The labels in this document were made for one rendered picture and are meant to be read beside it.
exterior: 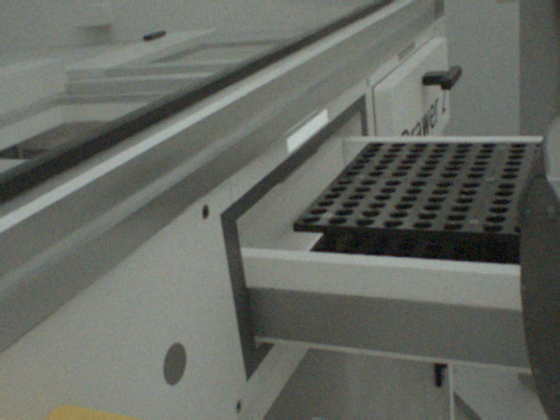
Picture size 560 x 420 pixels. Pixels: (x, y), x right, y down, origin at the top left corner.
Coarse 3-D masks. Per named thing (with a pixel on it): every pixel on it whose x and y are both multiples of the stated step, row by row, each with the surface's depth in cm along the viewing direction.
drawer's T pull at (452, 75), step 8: (432, 72) 79; (440, 72) 78; (448, 72) 77; (456, 72) 78; (424, 80) 78; (432, 80) 77; (440, 80) 77; (448, 80) 75; (456, 80) 78; (448, 88) 75
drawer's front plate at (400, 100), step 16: (432, 48) 84; (416, 64) 76; (432, 64) 83; (384, 80) 69; (400, 80) 69; (416, 80) 76; (384, 96) 67; (400, 96) 70; (416, 96) 76; (432, 96) 84; (384, 112) 67; (400, 112) 70; (416, 112) 76; (432, 112) 84; (448, 112) 93; (384, 128) 68; (400, 128) 70; (416, 128) 77
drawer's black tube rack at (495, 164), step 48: (384, 144) 59; (432, 144) 57; (480, 144) 56; (528, 144) 55; (336, 192) 50; (384, 192) 49; (432, 192) 48; (480, 192) 46; (336, 240) 49; (384, 240) 48; (432, 240) 48; (480, 240) 41
